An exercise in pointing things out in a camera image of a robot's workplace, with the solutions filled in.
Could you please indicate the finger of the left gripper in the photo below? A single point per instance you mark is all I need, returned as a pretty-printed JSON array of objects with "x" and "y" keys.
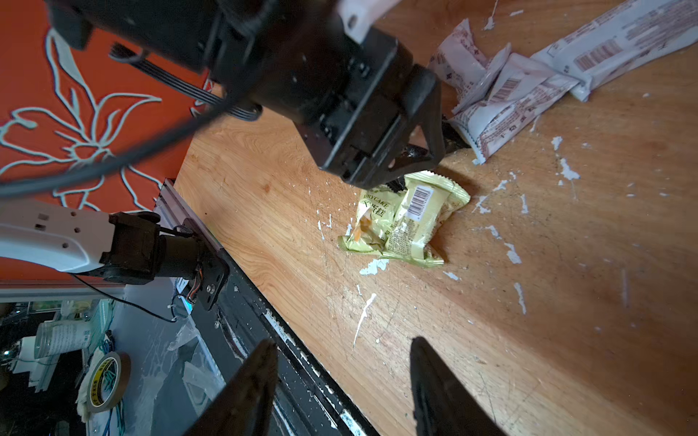
[{"x": 419, "y": 103}]

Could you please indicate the green cookie packet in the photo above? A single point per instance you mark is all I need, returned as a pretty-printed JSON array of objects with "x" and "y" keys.
[
  {"x": 375, "y": 220},
  {"x": 429, "y": 201}
]

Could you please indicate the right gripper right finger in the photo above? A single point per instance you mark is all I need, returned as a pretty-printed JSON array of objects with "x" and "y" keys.
[{"x": 442, "y": 405}]

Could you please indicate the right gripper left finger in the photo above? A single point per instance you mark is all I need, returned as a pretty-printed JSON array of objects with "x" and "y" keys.
[{"x": 245, "y": 405}]

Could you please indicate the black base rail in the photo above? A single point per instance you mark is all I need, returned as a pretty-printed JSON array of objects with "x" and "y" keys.
[{"x": 233, "y": 317}]

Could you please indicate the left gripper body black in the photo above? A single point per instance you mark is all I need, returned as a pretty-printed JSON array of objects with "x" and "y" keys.
[{"x": 355, "y": 135}]

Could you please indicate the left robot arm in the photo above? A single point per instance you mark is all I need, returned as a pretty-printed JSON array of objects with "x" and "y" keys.
[{"x": 240, "y": 57}]

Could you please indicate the white cookie packet middle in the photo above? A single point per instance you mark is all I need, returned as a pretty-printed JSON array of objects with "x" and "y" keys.
[{"x": 523, "y": 90}]

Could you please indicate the white cookie packet crumpled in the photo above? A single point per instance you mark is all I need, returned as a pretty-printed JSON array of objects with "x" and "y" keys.
[{"x": 458, "y": 62}]

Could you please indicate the green cookie packet right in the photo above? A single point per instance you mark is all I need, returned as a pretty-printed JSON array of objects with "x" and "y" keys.
[{"x": 429, "y": 201}]

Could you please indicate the tape roll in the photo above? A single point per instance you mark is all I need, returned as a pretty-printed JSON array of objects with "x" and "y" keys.
[{"x": 108, "y": 382}]

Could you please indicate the white cookie packet far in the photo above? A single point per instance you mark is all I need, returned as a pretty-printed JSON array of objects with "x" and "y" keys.
[{"x": 621, "y": 40}]

